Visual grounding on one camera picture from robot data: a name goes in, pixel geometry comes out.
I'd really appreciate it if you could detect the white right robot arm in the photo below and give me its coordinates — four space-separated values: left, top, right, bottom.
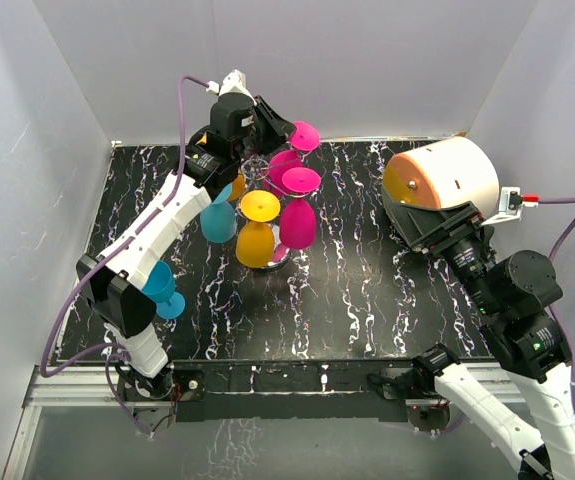
385 201 575 479

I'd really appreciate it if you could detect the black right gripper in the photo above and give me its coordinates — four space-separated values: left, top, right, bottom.
385 199 500 313

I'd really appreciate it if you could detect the blue wine glass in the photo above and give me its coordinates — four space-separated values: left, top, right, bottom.
200 184 237 244
142 260 186 321

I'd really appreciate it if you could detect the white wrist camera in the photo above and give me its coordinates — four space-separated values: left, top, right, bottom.
205 69 256 103
482 187 540 226

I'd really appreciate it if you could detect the orange wine glass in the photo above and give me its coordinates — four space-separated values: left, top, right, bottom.
228 172 246 202
236 190 281 268

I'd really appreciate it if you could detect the white orange cylindrical container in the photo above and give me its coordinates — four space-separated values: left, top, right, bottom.
381 136 500 218

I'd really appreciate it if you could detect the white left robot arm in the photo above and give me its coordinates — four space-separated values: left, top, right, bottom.
77 93 296 399

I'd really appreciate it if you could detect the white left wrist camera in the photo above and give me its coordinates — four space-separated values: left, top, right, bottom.
205 69 256 103

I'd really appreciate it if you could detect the pink wine glass front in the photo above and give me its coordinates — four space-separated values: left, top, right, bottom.
279 167 321 250

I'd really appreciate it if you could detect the chrome wine glass rack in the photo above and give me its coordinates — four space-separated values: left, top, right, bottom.
236 150 315 271

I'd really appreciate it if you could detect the pink wine glass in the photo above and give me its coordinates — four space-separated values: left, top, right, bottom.
263 121 321 197
279 167 321 250

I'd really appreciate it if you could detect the orange wine glass front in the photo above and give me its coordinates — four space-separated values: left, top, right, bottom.
236 190 281 268

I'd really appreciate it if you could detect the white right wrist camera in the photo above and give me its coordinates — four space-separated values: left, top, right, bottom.
482 187 540 226

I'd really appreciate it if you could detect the aluminium front rail frame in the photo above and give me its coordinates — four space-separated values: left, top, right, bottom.
1 357 575 480

